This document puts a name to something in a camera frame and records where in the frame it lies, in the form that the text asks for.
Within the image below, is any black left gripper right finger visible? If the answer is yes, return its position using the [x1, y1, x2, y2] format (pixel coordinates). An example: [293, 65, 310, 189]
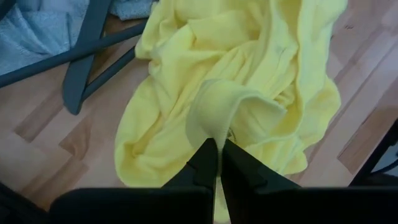
[221, 139, 398, 224]

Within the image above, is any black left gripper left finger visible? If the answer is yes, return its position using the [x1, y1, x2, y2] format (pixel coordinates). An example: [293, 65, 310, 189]
[49, 138, 218, 224]

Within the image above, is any yellow t-shirt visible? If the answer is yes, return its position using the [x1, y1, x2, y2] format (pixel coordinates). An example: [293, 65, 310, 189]
[114, 0, 349, 224]

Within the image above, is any light blue patterned shirt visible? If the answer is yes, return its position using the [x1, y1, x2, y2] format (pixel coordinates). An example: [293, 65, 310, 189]
[0, 0, 160, 77]

